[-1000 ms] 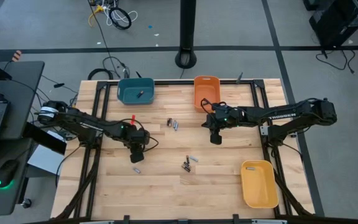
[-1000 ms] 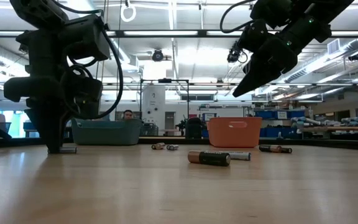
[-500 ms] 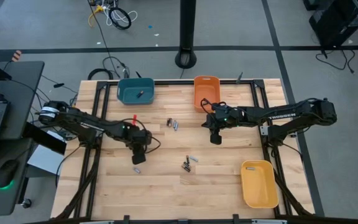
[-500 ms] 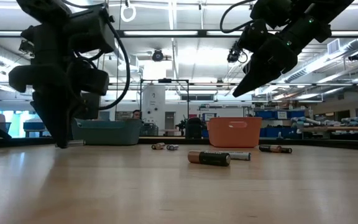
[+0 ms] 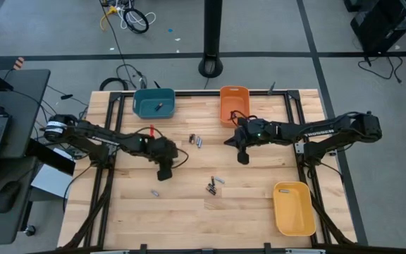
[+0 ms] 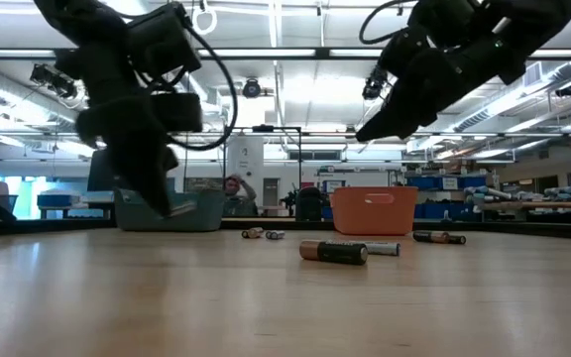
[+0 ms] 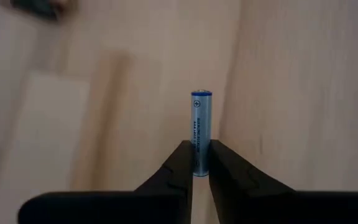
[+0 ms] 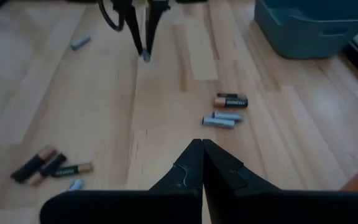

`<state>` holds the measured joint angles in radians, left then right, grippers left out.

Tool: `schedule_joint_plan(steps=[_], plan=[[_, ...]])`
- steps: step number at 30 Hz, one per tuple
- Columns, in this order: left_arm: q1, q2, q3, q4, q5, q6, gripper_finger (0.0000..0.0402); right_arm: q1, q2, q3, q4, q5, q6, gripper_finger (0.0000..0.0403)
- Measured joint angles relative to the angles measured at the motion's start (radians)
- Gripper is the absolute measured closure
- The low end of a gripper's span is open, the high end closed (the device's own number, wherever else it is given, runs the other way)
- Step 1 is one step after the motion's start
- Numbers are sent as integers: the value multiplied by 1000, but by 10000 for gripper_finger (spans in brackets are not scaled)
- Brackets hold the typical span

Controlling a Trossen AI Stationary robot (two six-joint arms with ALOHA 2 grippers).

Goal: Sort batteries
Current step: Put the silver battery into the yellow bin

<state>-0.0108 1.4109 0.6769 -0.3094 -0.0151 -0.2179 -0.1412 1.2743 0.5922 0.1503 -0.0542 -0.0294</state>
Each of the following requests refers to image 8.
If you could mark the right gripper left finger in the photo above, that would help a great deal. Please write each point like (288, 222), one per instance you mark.
(135, 208)

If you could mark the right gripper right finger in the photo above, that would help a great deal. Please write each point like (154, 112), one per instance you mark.
(275, 208)

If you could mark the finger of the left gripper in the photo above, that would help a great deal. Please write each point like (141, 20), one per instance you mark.
(153, 25)
(134, 28)

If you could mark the silver Kirkland battery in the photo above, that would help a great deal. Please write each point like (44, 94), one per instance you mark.
(80, 42)
(146, 57)
(217, 122)
(228, 116)
(76, 184)

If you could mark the teal plastic bin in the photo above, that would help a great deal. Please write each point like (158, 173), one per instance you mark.
(309, 34)

